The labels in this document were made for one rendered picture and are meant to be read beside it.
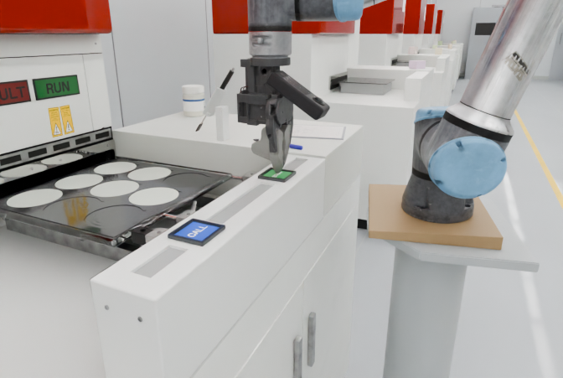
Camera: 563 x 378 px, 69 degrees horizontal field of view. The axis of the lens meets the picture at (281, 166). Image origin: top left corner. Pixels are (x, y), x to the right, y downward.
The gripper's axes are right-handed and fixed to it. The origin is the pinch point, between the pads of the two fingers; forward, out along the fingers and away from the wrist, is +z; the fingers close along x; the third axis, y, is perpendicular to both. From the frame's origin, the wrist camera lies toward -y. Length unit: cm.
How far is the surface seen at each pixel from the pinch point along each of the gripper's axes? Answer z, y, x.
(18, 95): -11, 58, 9
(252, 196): 2.4, 0.8, 10.2
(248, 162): 5.3, 15.4, -14.9
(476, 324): 98, -47, -105
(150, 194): 8.0, 27.4, 6.0
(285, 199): 3.4, -3.9, 7.1
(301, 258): 19.3, -3.8, -1.0
